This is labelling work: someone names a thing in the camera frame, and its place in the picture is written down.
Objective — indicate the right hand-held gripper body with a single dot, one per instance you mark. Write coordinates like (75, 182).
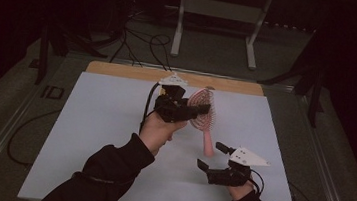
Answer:
(247, 158)

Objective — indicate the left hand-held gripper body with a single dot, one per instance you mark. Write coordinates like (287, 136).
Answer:
(170, 108)

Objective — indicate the pink hairbrush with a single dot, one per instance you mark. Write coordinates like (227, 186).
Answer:
(208, 145)

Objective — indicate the beige square cup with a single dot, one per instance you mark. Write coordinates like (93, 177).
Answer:
(162, 92)

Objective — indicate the person's left hand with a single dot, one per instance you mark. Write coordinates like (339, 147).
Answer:
(156, 131)

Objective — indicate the person's right hand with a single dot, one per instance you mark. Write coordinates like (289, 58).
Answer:
(240, 191)

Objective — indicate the white table mat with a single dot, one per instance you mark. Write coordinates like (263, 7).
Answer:
(97, 122)

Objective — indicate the black tripod stand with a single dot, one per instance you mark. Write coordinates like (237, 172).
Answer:
(314, 94)
(43, 56)

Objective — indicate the white metal stand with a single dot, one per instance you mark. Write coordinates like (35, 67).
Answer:
(223, 9)

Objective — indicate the dark equipment rack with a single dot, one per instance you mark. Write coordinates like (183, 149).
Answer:
(116, 3)

